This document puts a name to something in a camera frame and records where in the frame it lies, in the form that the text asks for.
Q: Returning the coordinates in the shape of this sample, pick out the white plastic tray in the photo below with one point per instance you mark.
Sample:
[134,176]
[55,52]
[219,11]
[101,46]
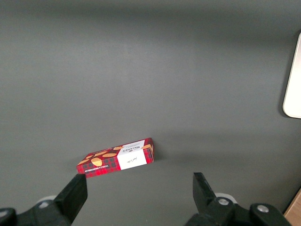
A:
[295,94]

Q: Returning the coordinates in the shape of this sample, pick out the red tartan shortbread box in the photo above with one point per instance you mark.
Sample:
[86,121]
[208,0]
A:
[105,162]

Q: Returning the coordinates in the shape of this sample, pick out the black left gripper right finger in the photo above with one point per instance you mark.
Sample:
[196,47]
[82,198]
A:
[207,202]

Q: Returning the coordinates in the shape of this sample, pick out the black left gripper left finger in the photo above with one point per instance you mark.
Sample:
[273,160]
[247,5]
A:
[65,202]

